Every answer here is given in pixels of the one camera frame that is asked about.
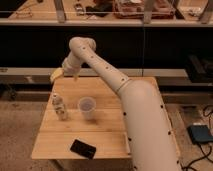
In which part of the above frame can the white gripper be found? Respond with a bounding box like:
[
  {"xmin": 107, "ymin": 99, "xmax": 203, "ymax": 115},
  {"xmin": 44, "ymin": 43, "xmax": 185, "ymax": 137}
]
[{"xmin": 50, "ymin": 53, "xmax": 82, "ymax": 82}]

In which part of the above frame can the small labelled clear bottle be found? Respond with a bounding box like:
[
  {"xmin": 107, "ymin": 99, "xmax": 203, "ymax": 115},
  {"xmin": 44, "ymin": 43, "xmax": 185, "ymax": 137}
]
[{"xmin": 52, "ymin": 93, "xmax": 68, "ymax": 121}]

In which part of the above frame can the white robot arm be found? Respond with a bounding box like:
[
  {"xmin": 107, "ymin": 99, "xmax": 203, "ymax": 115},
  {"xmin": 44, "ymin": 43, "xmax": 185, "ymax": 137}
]
[{"xmin": 50, "ymin": 37, "xmax": 182, "ymax": 171}]

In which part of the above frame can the wooden folding table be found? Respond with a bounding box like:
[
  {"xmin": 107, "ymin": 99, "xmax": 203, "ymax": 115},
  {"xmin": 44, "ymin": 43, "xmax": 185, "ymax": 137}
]
[{"xmin": 31, "ymin": 76, "xmax": 181, "ymax": 161}]

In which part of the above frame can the black smartphone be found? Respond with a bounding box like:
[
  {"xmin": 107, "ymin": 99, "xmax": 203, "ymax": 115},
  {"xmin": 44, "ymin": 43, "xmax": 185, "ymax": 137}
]
[{"xmin": 70, "ymin": 139, "xmax": 96, "ymax": 159}]

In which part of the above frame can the dark object on shelf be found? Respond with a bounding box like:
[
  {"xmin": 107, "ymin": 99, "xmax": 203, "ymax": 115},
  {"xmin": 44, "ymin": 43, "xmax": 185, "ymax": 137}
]
[{"xmin": 86, "ymin": 3, "xmax": 112, "ymax": 17}]

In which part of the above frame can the red tray on shelf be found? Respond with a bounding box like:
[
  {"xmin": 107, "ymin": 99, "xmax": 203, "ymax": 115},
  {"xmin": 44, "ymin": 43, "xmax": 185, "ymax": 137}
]
[{"xmin": 113, "ymin": 0, "xmax": 175, "ymax": 18}]

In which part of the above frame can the beige sponge block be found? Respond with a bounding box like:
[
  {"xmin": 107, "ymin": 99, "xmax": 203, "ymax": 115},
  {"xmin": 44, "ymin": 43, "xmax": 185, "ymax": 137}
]
[{"xmin": 124, "ymin": 133, "xmax": 131, "ymax": 155}]

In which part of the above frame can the metal shelf rack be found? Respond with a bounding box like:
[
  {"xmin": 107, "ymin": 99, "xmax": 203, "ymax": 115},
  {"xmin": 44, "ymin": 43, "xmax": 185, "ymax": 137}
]
[{"xmin": 0, "ymin": 0, "xmax": 213, "ymax": 27}]

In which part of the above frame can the blue power box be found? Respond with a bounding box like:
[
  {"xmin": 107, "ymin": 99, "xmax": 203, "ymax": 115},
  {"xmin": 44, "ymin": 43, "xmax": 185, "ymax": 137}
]
[{"xmin": 187, "ymin": 125, "xmax": 213, "ymax": 144}]

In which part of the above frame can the black floor cable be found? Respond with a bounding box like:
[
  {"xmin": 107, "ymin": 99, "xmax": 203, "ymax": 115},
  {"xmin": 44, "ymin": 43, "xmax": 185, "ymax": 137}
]
[{"xmin": 176, "ymin": 106, "xmax": 213, "ymax": 171}]

